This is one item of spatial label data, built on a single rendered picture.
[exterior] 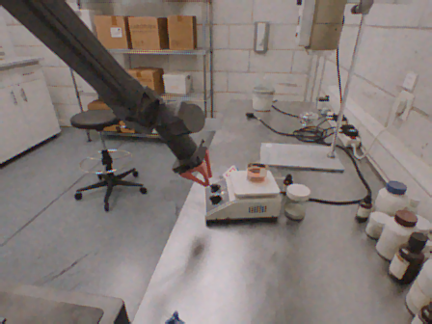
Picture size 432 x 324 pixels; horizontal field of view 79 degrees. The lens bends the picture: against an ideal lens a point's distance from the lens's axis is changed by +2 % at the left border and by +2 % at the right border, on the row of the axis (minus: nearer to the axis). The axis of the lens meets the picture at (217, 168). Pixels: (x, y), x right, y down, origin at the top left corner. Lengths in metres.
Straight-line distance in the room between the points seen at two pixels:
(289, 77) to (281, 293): 2.66
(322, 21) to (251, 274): 0.73
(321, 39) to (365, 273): 0.66
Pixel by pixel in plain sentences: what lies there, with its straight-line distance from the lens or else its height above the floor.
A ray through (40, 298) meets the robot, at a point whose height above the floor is 0.36.
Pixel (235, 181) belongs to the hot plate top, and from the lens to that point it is 0.71.
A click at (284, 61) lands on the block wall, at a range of 3.02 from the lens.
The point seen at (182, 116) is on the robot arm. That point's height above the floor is 1.06.
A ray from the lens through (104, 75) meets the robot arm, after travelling 0.46.
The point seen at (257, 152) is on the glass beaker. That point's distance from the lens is 0.72.
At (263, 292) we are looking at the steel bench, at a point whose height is 0.75.
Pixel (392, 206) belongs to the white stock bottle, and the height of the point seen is 0.82.
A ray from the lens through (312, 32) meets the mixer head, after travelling 0.94.
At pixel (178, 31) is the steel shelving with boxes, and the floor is 1.15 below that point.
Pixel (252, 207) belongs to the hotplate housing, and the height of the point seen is 0.80.
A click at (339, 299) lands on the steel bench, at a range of 0.61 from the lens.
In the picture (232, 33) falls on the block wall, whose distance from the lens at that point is 3.00.
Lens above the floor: 1.21
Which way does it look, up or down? 29 degrees down
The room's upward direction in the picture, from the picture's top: straight up
